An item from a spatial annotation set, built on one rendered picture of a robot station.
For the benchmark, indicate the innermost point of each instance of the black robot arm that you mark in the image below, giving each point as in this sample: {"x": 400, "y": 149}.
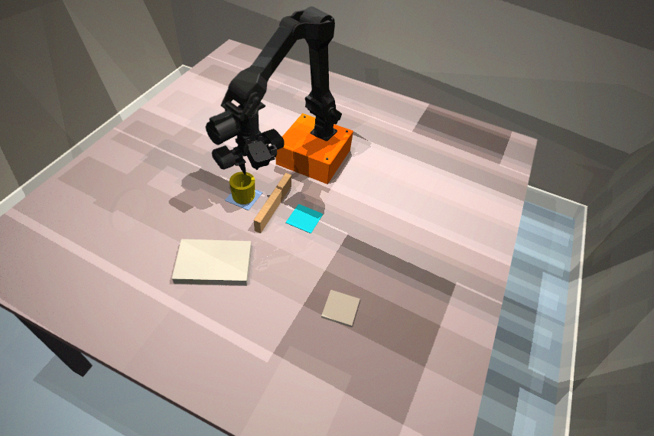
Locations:
{"x": 249, "y": 86}

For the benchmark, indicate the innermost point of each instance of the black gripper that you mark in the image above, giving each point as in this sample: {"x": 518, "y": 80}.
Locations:
{"x": 226, "y": 158}

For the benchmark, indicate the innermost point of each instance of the beige flat square tile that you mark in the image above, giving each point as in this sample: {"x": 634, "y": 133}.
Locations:
{"x": 340, "y": 308}

